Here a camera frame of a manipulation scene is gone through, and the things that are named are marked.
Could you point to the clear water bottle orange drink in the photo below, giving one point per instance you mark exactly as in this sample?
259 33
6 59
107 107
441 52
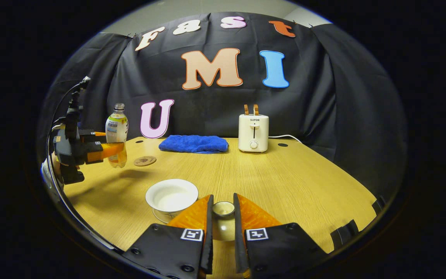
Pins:
117 128

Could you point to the blue towel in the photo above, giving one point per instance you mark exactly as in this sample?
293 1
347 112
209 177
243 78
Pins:
194 143

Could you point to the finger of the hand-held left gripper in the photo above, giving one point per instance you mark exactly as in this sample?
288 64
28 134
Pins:
105 151
93 133

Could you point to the black backdrop cloth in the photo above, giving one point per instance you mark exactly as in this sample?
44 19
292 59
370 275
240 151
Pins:
323 97

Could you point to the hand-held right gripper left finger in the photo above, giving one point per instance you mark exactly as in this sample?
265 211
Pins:
208 240

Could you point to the white toaster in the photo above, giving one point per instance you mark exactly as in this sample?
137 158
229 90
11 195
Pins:
253 133

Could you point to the white teacup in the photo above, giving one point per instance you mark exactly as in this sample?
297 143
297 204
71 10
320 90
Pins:
172 195

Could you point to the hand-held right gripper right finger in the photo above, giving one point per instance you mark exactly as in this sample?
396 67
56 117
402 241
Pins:
238 240

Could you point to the black clamp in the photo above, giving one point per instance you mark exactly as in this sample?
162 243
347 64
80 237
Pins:
379 204
346 231

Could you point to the round cork coaster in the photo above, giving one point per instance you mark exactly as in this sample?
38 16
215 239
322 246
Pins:
144 161

